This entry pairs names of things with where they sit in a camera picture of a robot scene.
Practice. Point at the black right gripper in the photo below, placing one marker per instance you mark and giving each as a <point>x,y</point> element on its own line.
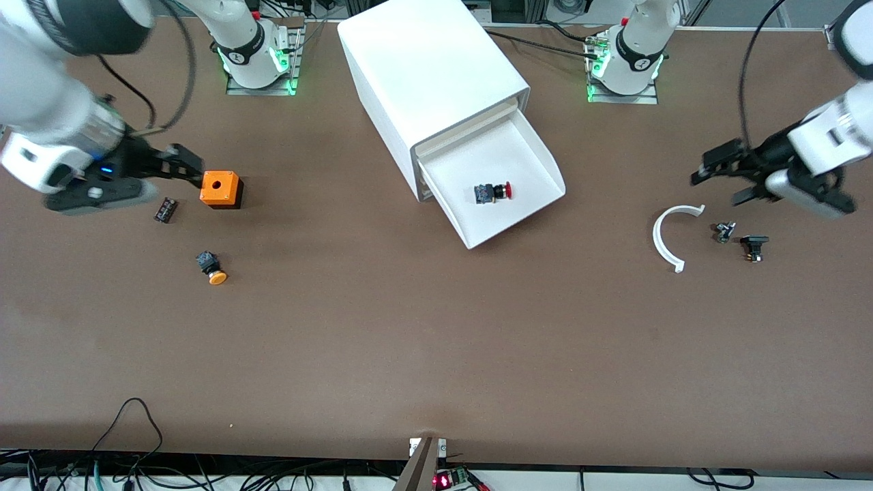
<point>138,159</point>

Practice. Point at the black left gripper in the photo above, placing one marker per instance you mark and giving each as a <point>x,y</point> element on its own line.
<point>773,151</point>

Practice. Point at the red push button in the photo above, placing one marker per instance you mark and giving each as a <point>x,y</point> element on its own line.
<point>487,194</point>

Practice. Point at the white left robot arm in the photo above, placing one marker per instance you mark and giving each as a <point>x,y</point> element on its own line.
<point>829,133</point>

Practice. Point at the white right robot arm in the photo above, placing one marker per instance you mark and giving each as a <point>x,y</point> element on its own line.
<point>41,95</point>

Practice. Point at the orange push button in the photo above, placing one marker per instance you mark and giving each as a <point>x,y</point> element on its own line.
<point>217,276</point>

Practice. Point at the orange box with hole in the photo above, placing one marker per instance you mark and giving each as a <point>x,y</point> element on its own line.
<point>228,185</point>

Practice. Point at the small black terminal block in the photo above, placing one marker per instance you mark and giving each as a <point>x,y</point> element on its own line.
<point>166,210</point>

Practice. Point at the small grey metal part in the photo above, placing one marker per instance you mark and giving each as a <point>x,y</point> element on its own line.
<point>724,233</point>

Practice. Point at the circuit board with red light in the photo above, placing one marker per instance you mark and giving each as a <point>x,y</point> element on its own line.
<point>450,479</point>

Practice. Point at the black switch part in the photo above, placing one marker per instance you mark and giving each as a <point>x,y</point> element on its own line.
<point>753,241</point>

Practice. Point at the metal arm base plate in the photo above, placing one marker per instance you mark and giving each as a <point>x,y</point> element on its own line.
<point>294,48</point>
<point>624,98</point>

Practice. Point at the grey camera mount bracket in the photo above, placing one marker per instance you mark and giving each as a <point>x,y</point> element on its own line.
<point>419,470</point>

